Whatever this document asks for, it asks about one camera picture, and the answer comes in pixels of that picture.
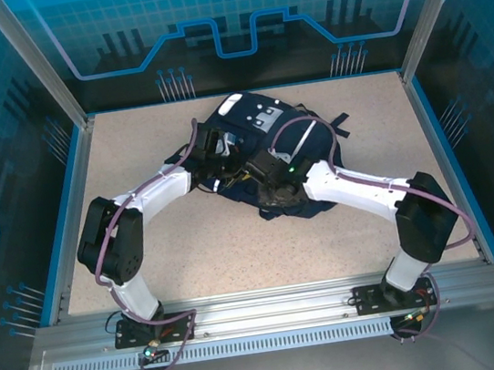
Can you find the navy blue backpack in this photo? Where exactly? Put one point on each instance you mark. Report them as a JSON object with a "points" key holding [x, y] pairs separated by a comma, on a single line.
{"points": [[237, 200]]}

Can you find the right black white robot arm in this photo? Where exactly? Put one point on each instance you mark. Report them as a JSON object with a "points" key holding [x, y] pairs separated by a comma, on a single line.
{"points": [[422, 220]]}

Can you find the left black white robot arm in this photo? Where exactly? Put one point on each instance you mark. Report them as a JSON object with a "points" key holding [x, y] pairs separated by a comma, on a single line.
{"points": [[156, 193]]}

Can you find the blue table edge trim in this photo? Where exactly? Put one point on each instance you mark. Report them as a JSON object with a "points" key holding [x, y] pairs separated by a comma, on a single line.
{"points": [[329, 79], [63, 197], [446, 143]]}

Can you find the small lit circuit board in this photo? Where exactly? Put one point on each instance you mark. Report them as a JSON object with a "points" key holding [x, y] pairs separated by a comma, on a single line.
{"points": [[150, 352], [415, 317]]}

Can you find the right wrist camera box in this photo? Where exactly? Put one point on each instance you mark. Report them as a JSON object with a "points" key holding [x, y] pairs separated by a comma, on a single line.
{"points": [[262, 164]]}

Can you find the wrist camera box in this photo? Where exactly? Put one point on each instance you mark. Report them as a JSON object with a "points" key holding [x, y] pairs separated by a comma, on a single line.
{"points": [[262, 164], [210, 143]]}

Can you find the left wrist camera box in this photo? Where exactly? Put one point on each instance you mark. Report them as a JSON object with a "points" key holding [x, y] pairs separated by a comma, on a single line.
{"points": [[210, 143]]}

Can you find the aluminium mounting rail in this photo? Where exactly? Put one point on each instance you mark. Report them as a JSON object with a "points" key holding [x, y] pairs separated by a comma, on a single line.
{"points": [[268, 306]]}

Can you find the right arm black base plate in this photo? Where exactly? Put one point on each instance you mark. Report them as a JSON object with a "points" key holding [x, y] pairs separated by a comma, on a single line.
{"points": [[364, 299]]}

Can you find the aluminium side rail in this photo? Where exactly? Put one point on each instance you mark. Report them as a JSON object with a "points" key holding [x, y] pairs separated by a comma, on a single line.
{"points": [[74, 195]]}

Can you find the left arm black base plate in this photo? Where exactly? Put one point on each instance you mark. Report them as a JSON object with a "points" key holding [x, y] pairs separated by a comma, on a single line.
{"points": [[126, 337]]}

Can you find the left aluminium frame post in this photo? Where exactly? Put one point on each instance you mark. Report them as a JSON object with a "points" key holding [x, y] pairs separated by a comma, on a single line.
{"points": [[39, 62]]}

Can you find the aluminium frame post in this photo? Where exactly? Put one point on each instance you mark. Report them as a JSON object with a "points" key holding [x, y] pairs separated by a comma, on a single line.
{"points": [[39, 62], [433, 7]]}

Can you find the right aluminium frame post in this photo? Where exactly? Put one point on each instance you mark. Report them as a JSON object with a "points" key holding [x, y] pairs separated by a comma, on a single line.
{"points": [[433, 7]]}

